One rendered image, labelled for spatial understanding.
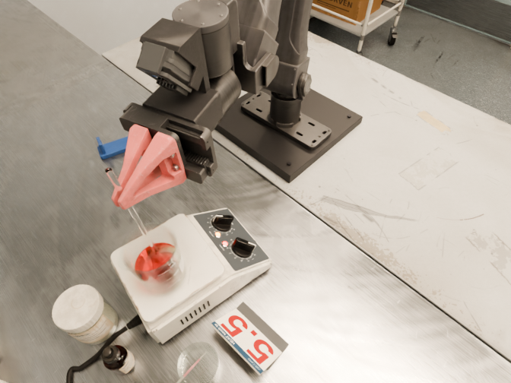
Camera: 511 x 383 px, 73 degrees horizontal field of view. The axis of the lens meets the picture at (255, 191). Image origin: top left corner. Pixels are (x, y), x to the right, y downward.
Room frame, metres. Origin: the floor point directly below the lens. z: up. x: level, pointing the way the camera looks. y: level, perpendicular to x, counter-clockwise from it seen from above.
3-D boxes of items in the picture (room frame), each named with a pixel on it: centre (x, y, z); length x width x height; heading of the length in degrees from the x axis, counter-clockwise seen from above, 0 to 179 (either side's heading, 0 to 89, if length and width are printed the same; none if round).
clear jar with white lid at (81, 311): (0.15, 0.23, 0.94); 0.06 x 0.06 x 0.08
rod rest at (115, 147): (0.52, 0.27, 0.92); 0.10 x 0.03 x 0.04; 117
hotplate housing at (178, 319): (0.22, 0.10, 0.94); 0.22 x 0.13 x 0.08; 126
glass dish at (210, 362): (0.09, 0.08, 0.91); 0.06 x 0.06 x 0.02
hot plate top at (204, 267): (0.21, 0.12, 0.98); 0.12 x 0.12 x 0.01; 36
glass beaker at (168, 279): (0.19, 0.12, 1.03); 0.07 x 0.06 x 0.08; 131
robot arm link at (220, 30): (0.38, 0.03, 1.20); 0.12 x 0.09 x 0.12; 151
